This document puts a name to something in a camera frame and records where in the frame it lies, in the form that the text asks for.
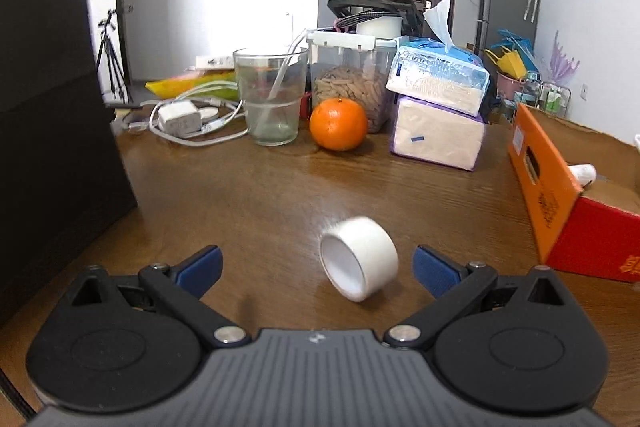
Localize white tape roll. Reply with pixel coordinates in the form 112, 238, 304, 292
320, 216, 399, 303

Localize black monitor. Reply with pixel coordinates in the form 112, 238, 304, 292
0, 0, 138, 323

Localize blue tissue pack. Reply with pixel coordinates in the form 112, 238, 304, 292
386, 0, 491, 118

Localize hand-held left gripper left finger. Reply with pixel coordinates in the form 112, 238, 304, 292
60, 245, 252, 351

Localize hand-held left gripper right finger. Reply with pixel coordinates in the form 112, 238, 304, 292
383, 244, 581, 351

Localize yellow hanger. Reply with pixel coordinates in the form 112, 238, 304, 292
485, 47, 528, 78

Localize white pot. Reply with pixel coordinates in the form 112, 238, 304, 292
356, 17, 403, 38

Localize purple tissue pack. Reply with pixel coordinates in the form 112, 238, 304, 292
390, 96, 487, 172

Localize pink bucket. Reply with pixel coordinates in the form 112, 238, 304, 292
496, 72, 526, 100

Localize white cables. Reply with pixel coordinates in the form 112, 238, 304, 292
122, 82, 248, 148

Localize wire rack with bottles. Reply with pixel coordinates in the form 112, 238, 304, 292
520, 79, 573, 118

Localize clear drinking straw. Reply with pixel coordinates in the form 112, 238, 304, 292
267, 29, 307, 100

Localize clear plastic food container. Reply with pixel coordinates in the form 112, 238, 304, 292
306, 30, 408, 134

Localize red cardboard box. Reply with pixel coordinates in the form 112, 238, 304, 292
507, 103, 640, 284

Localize orange fruit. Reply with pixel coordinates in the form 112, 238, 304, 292
309, 98, 369, 152

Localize black tripod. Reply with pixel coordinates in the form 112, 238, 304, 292
95, 9, 133, 105

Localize white charger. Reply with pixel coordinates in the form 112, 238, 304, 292
158, 102, 202, 138

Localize blue hangers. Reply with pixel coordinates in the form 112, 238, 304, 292
492, 28, 538, 72

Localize white spray bottle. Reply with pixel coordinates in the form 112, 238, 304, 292
570, 163, 597, 186

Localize black wire basket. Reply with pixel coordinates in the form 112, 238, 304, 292
327, 0, 426, 38

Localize yellow snack packet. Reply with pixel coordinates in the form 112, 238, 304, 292
145, 72, 241, 102

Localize clear glass cup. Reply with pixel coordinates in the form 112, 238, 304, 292
233, 47, 309, 146

